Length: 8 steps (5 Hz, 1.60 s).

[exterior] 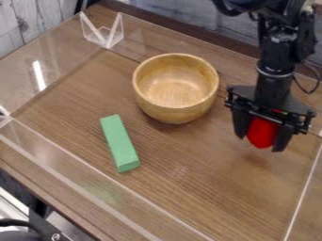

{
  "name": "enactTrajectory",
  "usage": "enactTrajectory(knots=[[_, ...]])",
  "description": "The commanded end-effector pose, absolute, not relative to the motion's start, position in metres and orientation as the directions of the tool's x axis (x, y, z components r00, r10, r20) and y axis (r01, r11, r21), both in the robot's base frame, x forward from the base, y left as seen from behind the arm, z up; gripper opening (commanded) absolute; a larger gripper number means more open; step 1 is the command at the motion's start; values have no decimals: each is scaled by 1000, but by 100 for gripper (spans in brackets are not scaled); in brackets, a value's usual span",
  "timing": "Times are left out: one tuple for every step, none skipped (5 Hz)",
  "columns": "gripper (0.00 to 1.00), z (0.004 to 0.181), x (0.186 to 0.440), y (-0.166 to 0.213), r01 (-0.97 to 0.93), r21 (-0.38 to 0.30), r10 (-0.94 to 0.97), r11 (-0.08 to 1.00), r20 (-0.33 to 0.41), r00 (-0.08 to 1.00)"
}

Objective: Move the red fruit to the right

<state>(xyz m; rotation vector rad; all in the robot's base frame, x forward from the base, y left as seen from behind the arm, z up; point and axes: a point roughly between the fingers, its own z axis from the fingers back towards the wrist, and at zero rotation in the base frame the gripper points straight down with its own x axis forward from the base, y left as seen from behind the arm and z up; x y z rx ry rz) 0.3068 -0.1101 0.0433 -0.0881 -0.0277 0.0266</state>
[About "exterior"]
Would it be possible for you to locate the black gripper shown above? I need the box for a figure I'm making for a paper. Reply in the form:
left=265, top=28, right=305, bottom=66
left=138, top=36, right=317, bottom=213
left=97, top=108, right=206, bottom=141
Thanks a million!
left=226, top=86, right=317, bottom=152

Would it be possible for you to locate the red plush fruit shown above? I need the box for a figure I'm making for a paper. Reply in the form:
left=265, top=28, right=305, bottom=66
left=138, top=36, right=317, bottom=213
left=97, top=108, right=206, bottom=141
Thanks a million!
left=248, top=117, right=282, bottom=149

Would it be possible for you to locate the wooden bowl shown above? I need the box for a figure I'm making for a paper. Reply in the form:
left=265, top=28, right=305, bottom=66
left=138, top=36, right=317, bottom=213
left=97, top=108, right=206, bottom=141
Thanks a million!
left=133, top=53, right=221, bottom=124

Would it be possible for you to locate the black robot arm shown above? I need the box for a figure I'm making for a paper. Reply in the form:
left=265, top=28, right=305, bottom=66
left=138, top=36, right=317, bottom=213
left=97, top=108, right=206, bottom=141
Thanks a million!
left=212, top=0, right=317, bottom=153

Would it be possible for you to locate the green rectangular block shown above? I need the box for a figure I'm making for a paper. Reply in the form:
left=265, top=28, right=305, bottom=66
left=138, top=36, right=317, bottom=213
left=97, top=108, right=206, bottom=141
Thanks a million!
left=101, top=115, right=140, bottom=172

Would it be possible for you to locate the clear acrylic tray wall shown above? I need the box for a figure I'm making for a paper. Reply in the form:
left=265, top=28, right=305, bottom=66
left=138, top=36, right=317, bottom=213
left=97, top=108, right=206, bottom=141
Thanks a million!
left=0, top=14, right=322, bottom=241

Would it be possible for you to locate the clear acrylic corner bracket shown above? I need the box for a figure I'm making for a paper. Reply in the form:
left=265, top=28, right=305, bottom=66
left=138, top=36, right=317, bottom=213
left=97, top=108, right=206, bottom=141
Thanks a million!
left=79, top=12, right=125, bottom=49

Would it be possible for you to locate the black table clamp mount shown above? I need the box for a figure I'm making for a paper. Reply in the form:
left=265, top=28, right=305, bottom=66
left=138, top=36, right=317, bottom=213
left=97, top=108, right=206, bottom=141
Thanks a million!
left=0, top=211, right=75, bottom=241

